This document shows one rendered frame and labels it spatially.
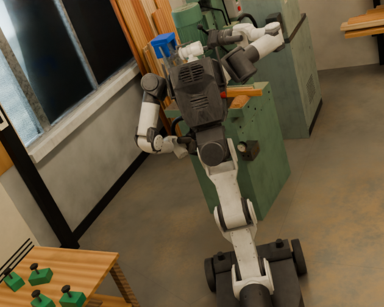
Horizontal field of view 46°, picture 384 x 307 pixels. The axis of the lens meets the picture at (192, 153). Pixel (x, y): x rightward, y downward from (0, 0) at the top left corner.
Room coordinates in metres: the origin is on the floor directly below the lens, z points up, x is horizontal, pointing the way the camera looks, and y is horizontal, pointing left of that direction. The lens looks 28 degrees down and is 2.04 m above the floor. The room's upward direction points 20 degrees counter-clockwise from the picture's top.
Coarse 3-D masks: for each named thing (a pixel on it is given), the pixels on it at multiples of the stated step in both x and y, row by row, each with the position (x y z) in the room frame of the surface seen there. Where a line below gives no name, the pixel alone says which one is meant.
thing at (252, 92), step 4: (228, 92) 2.67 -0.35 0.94; (232, 92) 2.65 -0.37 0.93; (236, 92) 2.63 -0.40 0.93; (240, 92) 2.61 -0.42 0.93; (244, 92) 2.59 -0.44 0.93; (248, 92) 2.57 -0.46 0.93; (252, 92) 2.56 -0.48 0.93; (256, 92) 2.54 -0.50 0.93; (260, 92) 2.52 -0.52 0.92; (228, 96) 2.67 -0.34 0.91; (232, 96) 2.65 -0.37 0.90
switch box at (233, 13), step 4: (224, 0) 2.89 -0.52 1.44; (228, 0) 2.88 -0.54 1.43; (232, 0) 2.86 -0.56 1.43; (228, 4) 2.88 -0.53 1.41; (232, 4) 2.86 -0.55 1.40; (236, 4) 2.89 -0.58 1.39; (240, 4) 2.92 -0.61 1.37; (228, 8) 2.89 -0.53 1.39; (232, 8) 2.87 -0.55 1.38; (236, 8) 2.88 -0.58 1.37; (228, 12) 2.89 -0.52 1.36; (232, 12) 2.87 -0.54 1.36; (236, 12) 2.87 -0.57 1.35; (240, 12) 2.90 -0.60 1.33; (232, 16) 2.88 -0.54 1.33; (236, 16) 2.86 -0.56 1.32
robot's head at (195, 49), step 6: (198, 42) 2.17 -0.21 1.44; (180, 48) 2.20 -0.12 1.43; (186, 48) 2.19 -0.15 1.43; (192, 48) 2.16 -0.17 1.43; (198, 48) 2.15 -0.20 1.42; (180, 54) 2.18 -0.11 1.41; (186, 54) 2.18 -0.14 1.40; (192, 54) 2.17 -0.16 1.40; (198, 54) 2.16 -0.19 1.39; (192, 60) 2.14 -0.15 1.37
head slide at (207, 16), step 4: (204, 12) 2.84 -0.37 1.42; (208, 12) 2.82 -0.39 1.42; (204, 16) 2.79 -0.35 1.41; (208, 16) 2.81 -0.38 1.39; (212, 16) 2.84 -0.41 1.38; (204, 20) 2.79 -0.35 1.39; (208, 20) 2.80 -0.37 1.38; (212, 20) 2.83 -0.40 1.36; (208, 24) 2.79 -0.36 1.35; (212, 24) 2.82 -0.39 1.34; (208, 28) 2.79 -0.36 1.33; (212, 28) 2.81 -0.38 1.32; (220, 48) 2.83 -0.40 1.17; (212, 52) 2.80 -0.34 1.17; (220, 52) 2.82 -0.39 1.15; (208, 56) 2.82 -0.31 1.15; (212, 56) 2.81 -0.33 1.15; (216, 56) 2.79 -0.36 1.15; (220, 56) 2.81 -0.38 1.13
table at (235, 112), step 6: (252, 96) 2.56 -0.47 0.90; (174, 102) 2.90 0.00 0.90; (228, 102) 2.59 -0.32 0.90; (246, 102) 2.50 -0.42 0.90; (252, 102) 2.55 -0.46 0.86; (168, 108) 2.83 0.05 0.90; (174, 108) 2.80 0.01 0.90; (228, 108) 2.51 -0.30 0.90; (234, 108) 2.48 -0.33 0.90; (240, 108) 2.45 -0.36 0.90; (246, 108) 2.48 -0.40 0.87; (168, 114) 2.82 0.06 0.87; (174, 114) 2.78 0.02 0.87; (180, 114) 2.75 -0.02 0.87; (228, 114) 2.51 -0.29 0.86; (234, 114) 2.48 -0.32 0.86; (240, 114) 2.46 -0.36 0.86; (246, 114) 2.47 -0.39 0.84
